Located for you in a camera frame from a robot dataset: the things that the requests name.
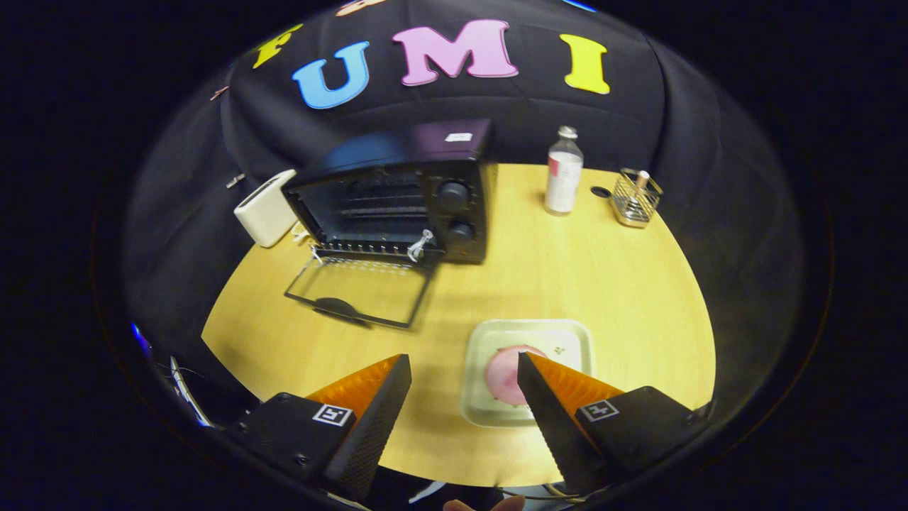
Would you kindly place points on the cream square plate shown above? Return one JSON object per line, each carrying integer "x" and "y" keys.
{"x": 482, "y": 401}

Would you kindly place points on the white bread toaster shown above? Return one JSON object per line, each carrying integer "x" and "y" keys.
{"x": 266, "y": 209}

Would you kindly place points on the clear bottle with red label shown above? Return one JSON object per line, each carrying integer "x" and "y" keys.
{"x": 562, "y": 184}

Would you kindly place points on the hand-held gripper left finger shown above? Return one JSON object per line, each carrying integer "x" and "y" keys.
{"x": 376, "y": 433}

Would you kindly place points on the silver clip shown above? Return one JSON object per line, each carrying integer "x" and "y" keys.
{"x": 235, "y": 181}

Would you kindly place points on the black round cap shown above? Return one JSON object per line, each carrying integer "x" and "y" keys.
{"x": 600, "y": 191}

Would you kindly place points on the black toaster oven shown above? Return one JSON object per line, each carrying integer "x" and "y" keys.
{"x": 461, "y": 206}

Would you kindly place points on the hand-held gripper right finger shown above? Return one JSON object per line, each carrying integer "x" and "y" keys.
{"x": 550, "y": 426}

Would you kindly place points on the pink ham slice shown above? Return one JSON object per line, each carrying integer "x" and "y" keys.
{"x": 505, "y": 376}

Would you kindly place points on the red clip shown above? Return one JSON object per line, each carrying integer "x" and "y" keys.
{"x": 218, "y": 93}

